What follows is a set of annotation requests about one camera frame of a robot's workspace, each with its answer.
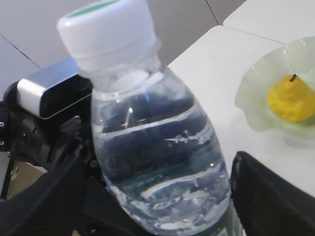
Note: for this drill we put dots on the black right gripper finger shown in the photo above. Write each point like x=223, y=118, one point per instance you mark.
x=268, y=205

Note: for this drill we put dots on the yellow pear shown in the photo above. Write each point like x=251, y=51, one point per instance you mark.
x=291, y=99

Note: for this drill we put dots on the translucent green wavy glass plate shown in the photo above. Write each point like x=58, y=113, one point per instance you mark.
x=298, y=58

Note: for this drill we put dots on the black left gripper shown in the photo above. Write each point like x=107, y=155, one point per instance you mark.
x=68, y=198

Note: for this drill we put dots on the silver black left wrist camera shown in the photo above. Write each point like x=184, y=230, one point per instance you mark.
x=52, y=89

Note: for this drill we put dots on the clear water bottle green label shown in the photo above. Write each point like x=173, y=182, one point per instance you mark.
x=157, y=149

